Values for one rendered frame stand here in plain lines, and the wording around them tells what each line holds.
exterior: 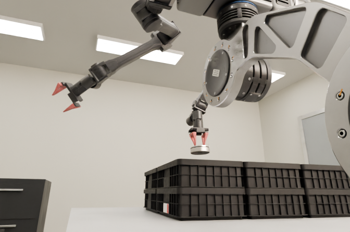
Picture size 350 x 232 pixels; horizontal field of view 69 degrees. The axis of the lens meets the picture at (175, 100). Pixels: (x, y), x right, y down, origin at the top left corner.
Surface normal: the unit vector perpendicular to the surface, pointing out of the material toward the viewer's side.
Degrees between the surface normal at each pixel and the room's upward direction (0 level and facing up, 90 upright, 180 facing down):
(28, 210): 90
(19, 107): 90
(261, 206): 90
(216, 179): 90
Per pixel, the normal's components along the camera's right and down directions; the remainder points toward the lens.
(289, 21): -0.94, -0.12
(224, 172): 0.28, -0.32
